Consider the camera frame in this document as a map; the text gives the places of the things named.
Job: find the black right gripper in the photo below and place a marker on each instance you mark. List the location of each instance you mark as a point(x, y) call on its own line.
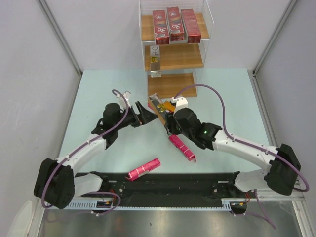
point(170, 124)

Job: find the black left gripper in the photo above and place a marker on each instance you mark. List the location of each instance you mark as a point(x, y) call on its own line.
point(150, 116)

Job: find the gold silver toothpaste box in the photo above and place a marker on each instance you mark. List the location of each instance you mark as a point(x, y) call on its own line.
point(158, 107)

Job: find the orange toothpaste box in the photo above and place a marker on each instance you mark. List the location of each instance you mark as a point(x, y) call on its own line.
point(155, 67)
point(169, 106)

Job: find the red silver 3D toothpaste box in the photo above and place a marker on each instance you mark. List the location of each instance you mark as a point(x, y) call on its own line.
point(176, 28)

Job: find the dark red toothpaste box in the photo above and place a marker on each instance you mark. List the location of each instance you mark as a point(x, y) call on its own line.
point(193, 32)

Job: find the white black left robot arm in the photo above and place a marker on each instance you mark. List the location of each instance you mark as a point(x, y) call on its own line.
point(57, 182)

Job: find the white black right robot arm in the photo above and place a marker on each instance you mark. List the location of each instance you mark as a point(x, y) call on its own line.
point(278, 166)

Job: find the clear acrylic wooden shelf unit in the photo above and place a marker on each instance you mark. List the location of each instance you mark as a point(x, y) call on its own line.
point(181, 63)

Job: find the pink toothpaste box middle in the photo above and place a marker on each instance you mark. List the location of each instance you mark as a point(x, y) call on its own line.
point(186, 152)

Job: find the pink toothpaste box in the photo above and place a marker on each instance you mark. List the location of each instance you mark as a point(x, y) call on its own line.
point(186, 152)
point(143, 169)

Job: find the pink toothpaste box lower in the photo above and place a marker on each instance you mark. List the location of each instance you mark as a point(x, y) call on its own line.
point(143, 169)

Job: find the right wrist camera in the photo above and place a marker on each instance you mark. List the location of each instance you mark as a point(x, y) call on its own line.
point(180, 103)

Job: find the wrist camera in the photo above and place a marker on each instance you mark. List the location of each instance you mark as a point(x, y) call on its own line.
point(124, 99)
point(180, 103)

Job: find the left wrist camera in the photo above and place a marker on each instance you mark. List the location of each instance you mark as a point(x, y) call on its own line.
point(124, 99)

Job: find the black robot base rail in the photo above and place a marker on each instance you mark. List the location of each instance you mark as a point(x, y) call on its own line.
point(177, 185)

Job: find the white slotted cable duct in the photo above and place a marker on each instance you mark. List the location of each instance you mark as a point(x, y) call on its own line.
point(168, 203)

